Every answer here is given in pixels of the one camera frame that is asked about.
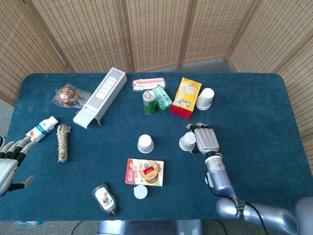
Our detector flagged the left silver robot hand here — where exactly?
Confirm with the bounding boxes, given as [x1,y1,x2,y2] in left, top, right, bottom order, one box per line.
[0,136,37,196]

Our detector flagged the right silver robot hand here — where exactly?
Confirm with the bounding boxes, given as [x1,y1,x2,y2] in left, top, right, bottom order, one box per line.
[185,123,220,155]

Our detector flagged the paper cup green flower print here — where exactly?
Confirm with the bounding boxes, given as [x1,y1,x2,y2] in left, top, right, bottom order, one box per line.
[179,132,197,152]

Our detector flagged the paper cup blue flower print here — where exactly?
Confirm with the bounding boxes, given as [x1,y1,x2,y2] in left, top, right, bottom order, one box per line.
[137,134,155,154]

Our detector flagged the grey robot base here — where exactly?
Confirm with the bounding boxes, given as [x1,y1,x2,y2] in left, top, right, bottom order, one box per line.
[97,219,203,235]

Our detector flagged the white paper cup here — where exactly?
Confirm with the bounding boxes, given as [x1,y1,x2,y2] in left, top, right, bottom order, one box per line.
[195,88,215,111]

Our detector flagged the yellow red snack bag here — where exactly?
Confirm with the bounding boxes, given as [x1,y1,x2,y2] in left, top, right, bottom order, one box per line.
[170,77,202,120]

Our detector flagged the blue table cloth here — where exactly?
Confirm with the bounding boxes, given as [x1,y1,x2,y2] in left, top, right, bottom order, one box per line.
[0,72,313,222]

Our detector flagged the white blue milk bottle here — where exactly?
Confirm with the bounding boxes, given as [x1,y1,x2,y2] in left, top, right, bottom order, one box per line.
[25,116,59,144]

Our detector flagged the blue white item on floor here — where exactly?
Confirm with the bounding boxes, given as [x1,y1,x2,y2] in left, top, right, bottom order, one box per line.
[14,220,42,226]

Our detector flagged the green carton pack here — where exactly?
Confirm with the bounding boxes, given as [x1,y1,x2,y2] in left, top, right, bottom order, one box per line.
[152,85,173,111]

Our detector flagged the round gold tin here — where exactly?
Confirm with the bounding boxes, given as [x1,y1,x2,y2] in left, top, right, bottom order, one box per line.
[137,160,160,182]

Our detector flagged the green drink can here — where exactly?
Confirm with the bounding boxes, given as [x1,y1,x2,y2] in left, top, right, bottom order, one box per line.
[142,90,157,115]

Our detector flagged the red white wafer box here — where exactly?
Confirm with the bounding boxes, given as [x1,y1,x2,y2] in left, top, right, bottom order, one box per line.
[125,158,165,187]

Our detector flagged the pink blister pack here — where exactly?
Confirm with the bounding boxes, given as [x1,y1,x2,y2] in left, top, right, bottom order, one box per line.
[132,77,167,92]

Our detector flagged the bread in clear wrapper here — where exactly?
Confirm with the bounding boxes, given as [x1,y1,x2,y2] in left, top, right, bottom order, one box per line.
[51,83,91,109]

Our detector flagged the grey squeeze sauce bottle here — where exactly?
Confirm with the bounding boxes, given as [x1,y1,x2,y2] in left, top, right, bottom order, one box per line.
[91,183,117,217]

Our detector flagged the long white power strip box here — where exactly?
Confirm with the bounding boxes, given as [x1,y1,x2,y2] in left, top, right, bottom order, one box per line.
[72,67,128,129]

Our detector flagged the woven bamboo folding screen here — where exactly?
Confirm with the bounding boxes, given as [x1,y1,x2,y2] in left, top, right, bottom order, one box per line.
[0,0,313,138]

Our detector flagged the coiled braided rope bundle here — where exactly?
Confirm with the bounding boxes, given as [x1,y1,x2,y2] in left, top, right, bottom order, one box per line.
[56,124,72,163]

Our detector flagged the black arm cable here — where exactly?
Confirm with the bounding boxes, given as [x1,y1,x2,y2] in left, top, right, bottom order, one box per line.
[244,202,268,235]

